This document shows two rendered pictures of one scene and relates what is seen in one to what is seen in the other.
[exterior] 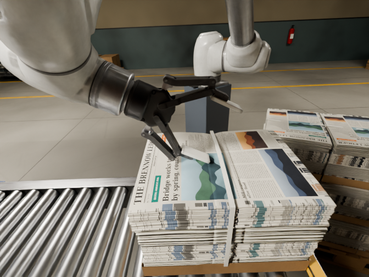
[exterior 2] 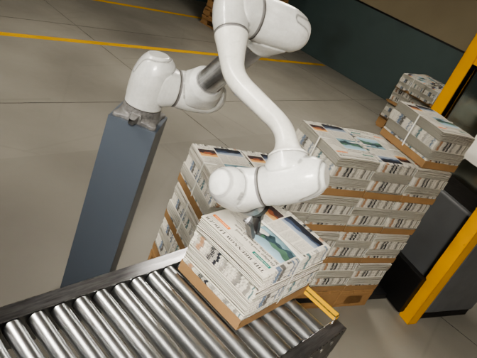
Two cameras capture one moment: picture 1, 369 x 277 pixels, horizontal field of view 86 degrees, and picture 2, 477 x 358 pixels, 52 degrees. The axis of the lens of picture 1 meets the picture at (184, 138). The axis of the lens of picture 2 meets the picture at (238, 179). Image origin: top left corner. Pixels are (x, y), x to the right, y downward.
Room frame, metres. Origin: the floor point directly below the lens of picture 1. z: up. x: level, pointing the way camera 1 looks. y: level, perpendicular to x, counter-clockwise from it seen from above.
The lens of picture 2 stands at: (-0.20, 1.16, 1.84)
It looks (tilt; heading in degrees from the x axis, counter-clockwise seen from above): 26 degrees down; 302
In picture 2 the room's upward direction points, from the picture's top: 24 degrees clockwise
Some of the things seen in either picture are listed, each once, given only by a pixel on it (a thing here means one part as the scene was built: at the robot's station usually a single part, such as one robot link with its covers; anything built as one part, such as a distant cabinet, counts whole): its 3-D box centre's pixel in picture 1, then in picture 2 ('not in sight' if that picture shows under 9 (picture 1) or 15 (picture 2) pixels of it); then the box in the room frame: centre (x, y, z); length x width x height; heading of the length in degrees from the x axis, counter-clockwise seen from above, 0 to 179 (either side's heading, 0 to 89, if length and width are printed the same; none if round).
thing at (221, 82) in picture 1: (205, 79); (140, 111); (1.17, -0.13, 1.03); 0.22 x 0.18 x 0.06; 126
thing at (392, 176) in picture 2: not in sight; (370, 164); (0.65, -1.41, 0.95); 0.38 x 0.29 x 0.23; 158
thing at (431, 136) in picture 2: not in sight; (380, 209); (0.54, -1.68, 0.65); 0.39 x 0.30 x 1.29; 158
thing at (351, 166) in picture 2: not in sight; (331, 158); (0.76, -1.14, 0.95); 0.38 x 0.29 x 0.23; 159
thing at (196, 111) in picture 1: (206, 154); (109, 211); (1.18, -0.15, 0.50); 0.20 x 0.20 x 1.00; 36
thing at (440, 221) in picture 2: not in sight; (440, 242); (0.23, -2.43, 0.40); 0.70 x 0.55 x 0.80; 158
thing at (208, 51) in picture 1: (210, 54); (153, 79); (1.18, -0.16, 1.17); 0.18 x 0.16 x 0.22; 63
